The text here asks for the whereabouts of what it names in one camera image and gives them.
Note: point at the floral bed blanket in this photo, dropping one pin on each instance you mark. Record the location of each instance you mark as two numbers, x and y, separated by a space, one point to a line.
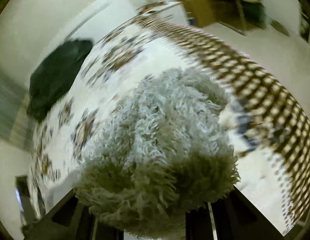
111 72

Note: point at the grey-green curtain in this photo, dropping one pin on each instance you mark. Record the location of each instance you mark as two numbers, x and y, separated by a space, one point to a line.
15 125

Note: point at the grey fluffy fleece pants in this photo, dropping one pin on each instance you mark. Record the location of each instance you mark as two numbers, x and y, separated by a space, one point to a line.
162 153

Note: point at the brown checkered underblanket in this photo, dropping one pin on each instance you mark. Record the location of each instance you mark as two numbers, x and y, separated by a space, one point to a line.
268 127

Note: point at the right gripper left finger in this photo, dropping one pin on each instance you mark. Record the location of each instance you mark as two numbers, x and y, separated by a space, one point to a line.
68 219

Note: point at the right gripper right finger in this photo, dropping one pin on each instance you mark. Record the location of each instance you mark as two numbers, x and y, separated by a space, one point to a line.
232 217

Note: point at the white bed headboard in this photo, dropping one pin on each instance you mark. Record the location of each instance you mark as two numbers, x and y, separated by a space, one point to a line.
99 19

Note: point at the dark green folded blanket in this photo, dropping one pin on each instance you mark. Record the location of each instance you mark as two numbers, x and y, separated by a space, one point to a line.
55 75

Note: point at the chair piled with clothes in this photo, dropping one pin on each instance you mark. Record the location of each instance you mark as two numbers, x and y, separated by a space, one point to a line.
240 15

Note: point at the white bedside table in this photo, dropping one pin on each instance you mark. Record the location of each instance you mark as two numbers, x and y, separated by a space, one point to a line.
172 12

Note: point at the brown cardboard box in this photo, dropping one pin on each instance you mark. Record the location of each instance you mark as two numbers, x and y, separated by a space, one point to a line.
202 12

